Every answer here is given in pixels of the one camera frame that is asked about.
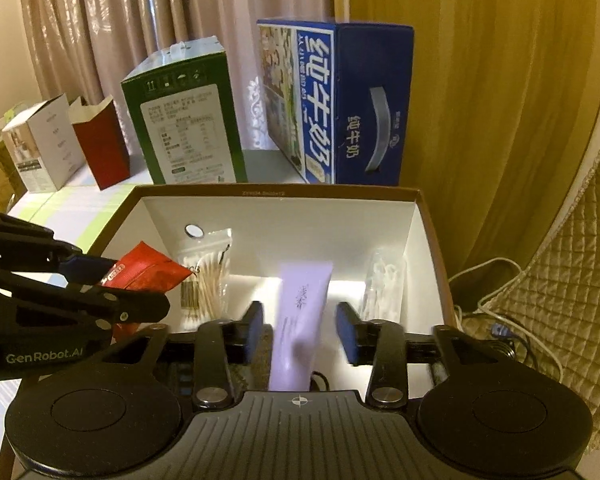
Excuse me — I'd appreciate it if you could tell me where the white product box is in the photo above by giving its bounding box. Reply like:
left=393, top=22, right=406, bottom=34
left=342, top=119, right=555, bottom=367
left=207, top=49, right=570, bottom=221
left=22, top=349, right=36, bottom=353
left=2, top=94, right=85, bottom=193

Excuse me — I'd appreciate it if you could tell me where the cotton swabs plastic bag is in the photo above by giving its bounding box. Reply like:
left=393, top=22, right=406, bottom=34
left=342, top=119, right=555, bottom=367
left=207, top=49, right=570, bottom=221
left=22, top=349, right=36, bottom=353
left=175, top=223, right=233, bottom=332

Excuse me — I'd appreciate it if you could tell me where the blue milk carton box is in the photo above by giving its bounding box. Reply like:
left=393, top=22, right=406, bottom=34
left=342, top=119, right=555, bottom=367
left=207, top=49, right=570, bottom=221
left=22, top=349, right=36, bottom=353
left=257, top=18, right=415, bottom=186

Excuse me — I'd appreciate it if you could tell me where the green white carton box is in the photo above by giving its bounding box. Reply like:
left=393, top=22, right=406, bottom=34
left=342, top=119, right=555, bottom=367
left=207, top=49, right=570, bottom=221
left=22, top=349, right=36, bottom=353
left=121, top=36, right=247, bottom=184

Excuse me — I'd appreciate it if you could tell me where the brown white cardboard storage box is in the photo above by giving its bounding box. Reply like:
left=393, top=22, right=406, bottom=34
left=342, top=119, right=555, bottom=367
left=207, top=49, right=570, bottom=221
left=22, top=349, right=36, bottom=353
left=6, top=184, right=455, bottom=479

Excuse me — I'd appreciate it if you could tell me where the pinkish curtain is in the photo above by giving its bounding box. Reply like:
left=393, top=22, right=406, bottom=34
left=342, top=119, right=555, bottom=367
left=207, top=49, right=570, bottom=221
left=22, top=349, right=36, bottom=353
left=20, top=0, right=334, bottom=153

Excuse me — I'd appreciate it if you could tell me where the clear floss pick bag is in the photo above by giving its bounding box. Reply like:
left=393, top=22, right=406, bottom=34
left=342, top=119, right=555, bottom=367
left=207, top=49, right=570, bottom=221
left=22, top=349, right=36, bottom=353
left=358, top=247, right=406, bottom=323

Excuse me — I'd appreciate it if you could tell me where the red sachet packet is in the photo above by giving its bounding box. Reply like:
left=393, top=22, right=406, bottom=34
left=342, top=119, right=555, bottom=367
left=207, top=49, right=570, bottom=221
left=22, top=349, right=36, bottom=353
left=100, top=242, right=192, bottom=294

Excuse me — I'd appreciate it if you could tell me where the checkered bed sheet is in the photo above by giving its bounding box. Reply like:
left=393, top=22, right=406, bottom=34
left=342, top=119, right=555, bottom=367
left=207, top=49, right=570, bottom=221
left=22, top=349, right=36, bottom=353
left=0, top=156, right=151, bottom=452

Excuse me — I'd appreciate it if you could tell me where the quilted tan cushion cover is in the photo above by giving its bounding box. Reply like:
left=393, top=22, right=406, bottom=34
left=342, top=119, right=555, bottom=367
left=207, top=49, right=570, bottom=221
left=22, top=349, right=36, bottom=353
left=463, top=152, right=600, bottom=452

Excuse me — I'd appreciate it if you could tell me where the purple cream tube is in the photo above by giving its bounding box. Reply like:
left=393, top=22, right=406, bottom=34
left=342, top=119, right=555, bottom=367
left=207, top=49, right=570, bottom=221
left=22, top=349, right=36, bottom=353
left=268, top=261, right=332, bottom=391

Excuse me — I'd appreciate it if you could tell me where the wooden wardrobe panel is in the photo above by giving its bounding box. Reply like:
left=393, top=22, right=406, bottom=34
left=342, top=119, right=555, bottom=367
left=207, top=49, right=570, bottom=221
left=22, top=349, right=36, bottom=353
left=335, top=0, right=600, bottom=273

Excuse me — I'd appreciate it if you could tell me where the patterned knit sock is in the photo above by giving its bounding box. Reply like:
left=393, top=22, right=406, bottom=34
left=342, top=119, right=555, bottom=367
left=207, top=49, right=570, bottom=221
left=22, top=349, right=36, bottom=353
left=230, top=324, right=274, bottom=396

